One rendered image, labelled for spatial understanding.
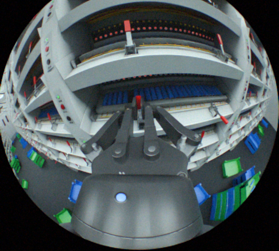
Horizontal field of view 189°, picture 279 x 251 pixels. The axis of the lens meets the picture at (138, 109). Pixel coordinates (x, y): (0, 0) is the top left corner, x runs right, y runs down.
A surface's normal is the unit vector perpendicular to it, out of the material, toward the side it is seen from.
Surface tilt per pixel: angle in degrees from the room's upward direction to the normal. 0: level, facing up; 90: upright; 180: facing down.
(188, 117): 22
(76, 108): 90
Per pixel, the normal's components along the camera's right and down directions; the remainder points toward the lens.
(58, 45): 0.99, -0.11
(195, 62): 0.06, 0.80
